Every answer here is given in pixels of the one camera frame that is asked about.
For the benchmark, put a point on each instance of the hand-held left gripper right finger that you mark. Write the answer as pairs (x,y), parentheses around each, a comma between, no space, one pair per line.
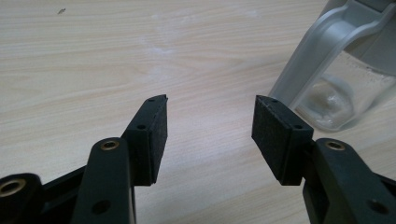
(277,140)

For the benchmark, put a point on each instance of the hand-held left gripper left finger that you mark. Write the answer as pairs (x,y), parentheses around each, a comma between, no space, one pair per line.
(149,140)

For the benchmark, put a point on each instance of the clear container with grey lid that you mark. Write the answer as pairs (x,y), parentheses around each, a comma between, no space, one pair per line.
(327,31)

